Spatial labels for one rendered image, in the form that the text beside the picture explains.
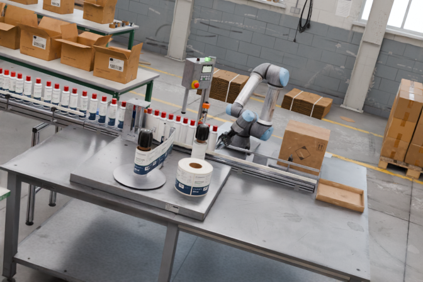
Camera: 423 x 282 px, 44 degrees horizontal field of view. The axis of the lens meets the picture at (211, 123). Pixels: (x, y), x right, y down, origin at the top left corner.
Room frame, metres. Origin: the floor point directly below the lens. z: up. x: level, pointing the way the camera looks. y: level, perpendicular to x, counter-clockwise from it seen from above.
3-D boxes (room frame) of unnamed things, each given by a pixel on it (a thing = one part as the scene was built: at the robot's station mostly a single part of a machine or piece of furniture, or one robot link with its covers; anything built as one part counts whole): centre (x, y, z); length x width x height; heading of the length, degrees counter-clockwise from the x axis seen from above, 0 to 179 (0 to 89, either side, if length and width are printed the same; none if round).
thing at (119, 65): (4.91, 1.01, 0.97); 0.51 x 0.39 x 0.37; 167
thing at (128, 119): (3.29, 0.50, 1.01); 0.14 x 0.13 x 0.26; 79
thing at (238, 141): (3.61, -0.24, 0.90); 0.15 x 0.15 x 0.10
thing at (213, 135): (3.28, -0.03, 0.98); 0.05 x 0.05 x 0.20
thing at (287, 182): (3.30, 0.06, 0.85); 1.65 x 0.11 x 0.05; 79
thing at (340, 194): (3.10, -0.91, 0.85); 0.30 x 0.26 x 0.04; 79
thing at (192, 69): (3.40, 0.15, 1.38); 0.17 x 0.10 x 0.19; 134
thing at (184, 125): (3.32, 0.18, 0.98); 0.05 x 0.05 x 0.20
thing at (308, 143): (3.47, -0.67, 0.99); 0.30 x 0.24 x 0.27; 78
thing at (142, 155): (2.74, 0.35, 1.04); 0.09 x 0.09 x 0.29
